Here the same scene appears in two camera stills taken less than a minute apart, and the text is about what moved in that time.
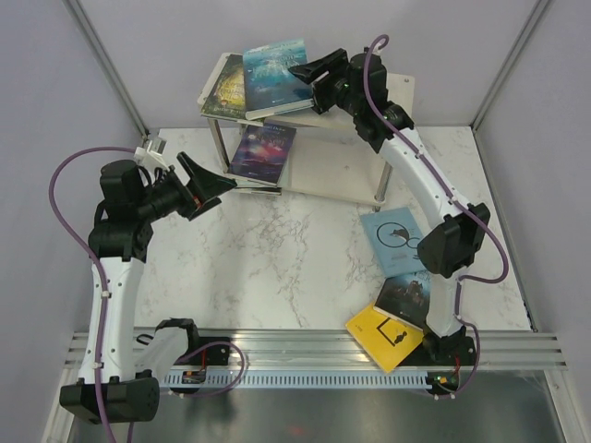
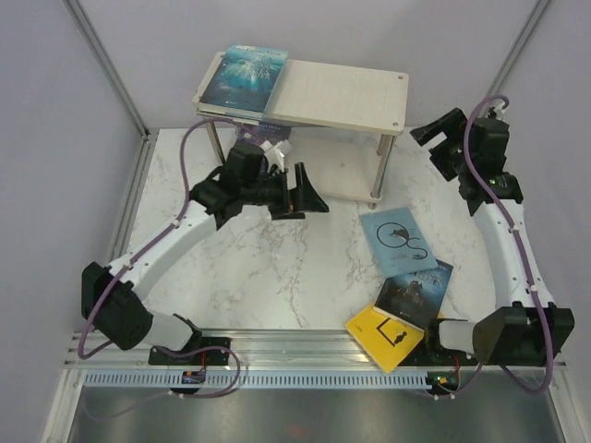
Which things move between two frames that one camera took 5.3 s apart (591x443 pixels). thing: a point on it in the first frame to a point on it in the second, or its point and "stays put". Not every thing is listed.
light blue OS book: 394,235 stays put
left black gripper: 201,182 to 298,200
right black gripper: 334,63 to 451,124
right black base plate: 454,350 stays put
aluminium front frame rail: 333,349 stays put
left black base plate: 202,351 stays put
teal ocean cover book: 271,87 to 244,80
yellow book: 388,339 stays put
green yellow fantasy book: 226,97 to 218,111
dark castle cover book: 405,297 stays put
